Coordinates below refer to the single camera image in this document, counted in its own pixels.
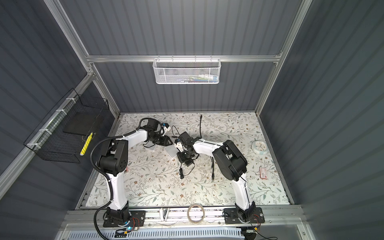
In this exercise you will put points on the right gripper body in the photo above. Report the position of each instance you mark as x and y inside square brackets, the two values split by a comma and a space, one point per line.
[184, 156]

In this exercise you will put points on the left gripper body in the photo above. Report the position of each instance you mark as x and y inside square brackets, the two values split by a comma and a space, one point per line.
[162, 140]

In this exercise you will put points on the white network switch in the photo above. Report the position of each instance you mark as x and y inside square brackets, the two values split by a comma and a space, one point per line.
[171, 151]

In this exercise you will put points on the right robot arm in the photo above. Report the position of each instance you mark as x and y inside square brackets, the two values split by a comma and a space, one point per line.
[231, 163]

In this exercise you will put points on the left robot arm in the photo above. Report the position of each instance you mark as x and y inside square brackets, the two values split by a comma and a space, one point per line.
[109, 157]

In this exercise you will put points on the clear tape roll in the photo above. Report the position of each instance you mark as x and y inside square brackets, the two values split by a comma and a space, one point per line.
[196, 214]

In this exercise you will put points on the white round timer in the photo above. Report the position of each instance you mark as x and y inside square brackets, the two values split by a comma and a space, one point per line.
[260, 147]

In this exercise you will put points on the red white small box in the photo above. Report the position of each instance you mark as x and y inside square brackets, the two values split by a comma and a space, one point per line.
[263, 173]

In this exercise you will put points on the yellow striped marker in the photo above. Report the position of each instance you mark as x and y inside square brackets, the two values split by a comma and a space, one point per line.
[86, 144]

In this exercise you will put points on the black foam pad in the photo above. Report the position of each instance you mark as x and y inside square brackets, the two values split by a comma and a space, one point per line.
[83, 124]

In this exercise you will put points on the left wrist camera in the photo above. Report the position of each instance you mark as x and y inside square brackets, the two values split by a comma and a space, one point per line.
[165, 127]

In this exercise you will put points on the white wire mesh basket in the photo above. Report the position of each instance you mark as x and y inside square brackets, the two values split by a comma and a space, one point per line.
[194, 72]

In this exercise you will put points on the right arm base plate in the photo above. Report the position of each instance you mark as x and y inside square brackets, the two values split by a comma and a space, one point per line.
[231, 216]

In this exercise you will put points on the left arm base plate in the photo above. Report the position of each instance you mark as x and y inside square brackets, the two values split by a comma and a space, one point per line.
[136, 219]

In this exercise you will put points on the black wire basket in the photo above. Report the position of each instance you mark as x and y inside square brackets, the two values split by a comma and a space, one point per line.
[67, 134]

